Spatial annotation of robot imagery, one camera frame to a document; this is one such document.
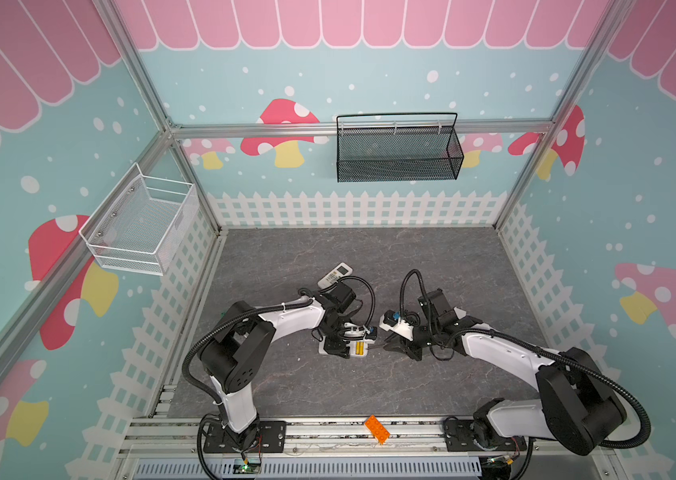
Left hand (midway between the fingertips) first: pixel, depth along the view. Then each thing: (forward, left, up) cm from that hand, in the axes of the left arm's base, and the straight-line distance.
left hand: (343, 346), depth 90 cm
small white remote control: (+27, +2, +1) cm, 27 cm away
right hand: (-1, -13, +6) cm, 14 cm away
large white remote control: (-2, -3, +7) cm, 8 cm away
